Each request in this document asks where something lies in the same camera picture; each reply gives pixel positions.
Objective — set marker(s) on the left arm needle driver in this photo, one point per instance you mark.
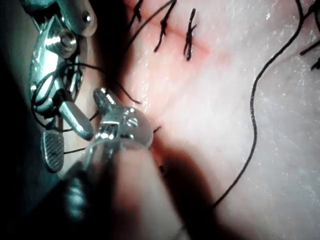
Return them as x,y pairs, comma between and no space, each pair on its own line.
130,122

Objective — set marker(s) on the dark left arm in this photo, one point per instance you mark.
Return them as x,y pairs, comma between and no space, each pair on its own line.
130,190

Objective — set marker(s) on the right arm needle driver jaw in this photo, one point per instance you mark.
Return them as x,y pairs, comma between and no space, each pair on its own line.
52,152
77,120

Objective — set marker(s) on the left arm needle driver jaw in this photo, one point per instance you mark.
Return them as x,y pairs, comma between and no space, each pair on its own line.
103,98

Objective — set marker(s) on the tissue pad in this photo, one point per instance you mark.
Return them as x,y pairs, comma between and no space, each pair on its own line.
212,112

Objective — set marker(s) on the black stitching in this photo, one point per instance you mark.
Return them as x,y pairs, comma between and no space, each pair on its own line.
190,37

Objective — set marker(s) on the black thread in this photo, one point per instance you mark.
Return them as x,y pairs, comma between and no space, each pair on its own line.
255,136

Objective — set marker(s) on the right arm needle driver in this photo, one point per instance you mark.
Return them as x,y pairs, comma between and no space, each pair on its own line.
50,57

